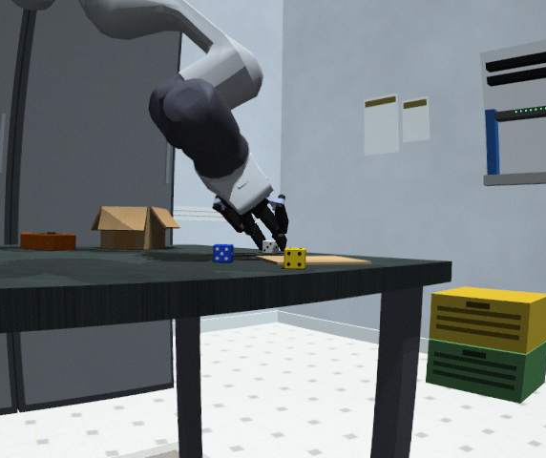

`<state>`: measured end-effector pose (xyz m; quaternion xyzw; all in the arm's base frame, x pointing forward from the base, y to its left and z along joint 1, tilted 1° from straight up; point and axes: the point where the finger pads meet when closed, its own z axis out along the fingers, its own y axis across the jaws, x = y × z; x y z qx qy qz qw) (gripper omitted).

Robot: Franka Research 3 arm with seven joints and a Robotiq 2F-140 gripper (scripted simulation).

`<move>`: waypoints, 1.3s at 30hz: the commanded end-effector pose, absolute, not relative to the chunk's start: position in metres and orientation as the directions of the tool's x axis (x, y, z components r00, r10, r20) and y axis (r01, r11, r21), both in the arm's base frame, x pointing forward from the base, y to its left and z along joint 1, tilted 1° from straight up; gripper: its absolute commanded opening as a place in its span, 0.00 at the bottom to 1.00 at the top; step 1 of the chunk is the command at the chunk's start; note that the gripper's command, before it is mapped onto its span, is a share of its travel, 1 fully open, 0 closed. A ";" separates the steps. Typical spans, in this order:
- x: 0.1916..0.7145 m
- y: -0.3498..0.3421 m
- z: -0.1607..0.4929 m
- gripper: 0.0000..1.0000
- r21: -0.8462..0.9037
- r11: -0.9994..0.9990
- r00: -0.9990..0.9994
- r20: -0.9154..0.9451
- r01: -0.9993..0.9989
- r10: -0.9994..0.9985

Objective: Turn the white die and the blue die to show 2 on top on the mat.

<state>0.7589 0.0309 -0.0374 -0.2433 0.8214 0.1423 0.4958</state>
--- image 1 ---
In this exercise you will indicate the tan square mat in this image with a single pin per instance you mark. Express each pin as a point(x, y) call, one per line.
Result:
point(315, 260)

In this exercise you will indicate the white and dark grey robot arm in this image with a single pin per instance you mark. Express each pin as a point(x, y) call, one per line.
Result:
point(199, 118)

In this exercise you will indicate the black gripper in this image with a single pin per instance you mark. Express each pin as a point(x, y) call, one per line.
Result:
point(277, 224)

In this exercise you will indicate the blue die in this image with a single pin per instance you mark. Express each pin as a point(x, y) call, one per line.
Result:
point(223, 253)

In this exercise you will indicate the white die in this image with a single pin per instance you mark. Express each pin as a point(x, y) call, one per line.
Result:
point(270, 247)

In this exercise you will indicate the orange rectangular block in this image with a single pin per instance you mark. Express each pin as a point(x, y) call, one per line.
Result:
point(50, 241)

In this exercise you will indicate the yellow die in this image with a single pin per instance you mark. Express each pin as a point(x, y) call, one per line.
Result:
point(294, 258)

